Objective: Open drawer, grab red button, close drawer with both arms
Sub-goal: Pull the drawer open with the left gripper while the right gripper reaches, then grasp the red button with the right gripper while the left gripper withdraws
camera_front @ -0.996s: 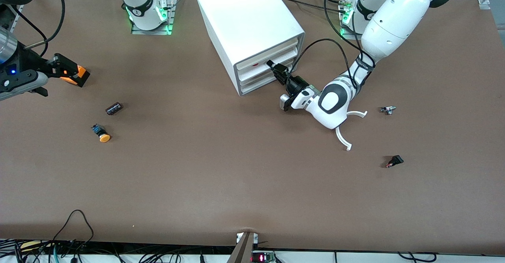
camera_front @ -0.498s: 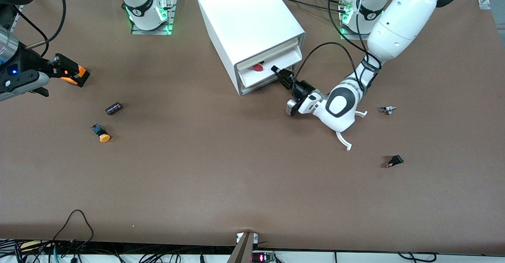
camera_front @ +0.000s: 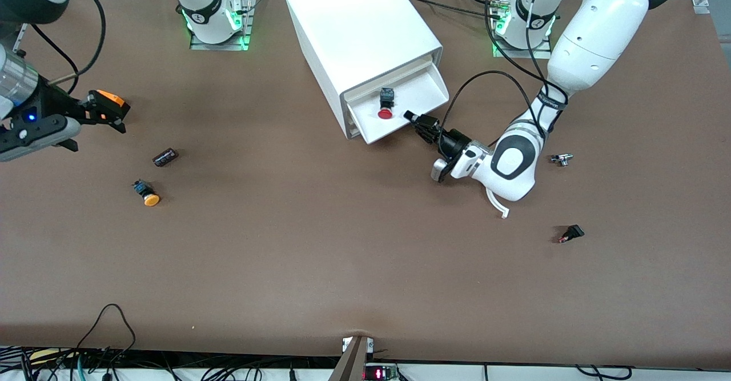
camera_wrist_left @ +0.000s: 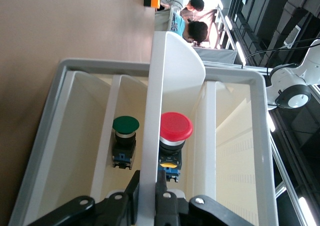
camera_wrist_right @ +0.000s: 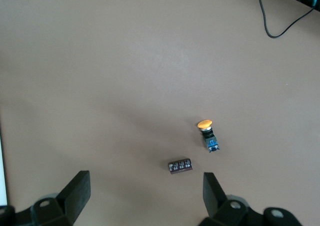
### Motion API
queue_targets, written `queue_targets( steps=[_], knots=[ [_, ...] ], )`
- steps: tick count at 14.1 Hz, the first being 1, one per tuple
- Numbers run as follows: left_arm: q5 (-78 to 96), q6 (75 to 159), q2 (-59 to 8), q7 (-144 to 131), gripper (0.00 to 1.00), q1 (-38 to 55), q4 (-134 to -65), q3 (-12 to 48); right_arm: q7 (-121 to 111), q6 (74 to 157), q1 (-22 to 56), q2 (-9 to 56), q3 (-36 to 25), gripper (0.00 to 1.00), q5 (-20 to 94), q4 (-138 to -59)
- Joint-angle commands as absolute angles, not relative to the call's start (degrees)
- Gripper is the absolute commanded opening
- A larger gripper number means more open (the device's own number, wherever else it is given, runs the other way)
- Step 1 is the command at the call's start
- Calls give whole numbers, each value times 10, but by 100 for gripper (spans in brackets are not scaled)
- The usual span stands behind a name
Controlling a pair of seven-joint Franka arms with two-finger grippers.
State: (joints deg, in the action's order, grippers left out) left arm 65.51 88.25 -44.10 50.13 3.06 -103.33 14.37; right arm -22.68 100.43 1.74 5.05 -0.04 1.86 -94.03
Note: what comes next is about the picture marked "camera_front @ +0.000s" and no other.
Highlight red mushroom push button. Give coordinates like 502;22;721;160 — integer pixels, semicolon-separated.
377;88;396;120

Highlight yellow mushroom push button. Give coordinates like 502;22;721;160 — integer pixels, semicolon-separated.
132;179;161;207

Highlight white drawer cabinet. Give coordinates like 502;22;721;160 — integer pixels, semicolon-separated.
284;0;443;141

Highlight white curved plastic arc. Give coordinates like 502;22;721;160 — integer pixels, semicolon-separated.
485;187;509;219

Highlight brown beam at table edge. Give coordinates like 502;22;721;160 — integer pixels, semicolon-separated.
328;336;371;381

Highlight device with red display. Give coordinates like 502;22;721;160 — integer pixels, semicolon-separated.
363;364;399;381

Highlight orange button enclosure box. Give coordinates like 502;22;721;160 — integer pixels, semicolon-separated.
94;90;131;120

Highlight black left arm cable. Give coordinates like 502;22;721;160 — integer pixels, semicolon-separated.
443;0;569;142

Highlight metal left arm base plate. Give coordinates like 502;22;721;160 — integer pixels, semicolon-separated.
492;0;553;59

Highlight black cable behind cabinet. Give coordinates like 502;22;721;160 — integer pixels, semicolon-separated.
404;0;503;22

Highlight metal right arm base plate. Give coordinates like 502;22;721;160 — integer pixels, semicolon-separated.
190;0;256;51

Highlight black looped table cable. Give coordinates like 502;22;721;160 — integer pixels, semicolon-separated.
77;304;136;364

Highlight tangled cable bundle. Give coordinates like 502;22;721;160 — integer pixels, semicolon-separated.
0;344;343;381

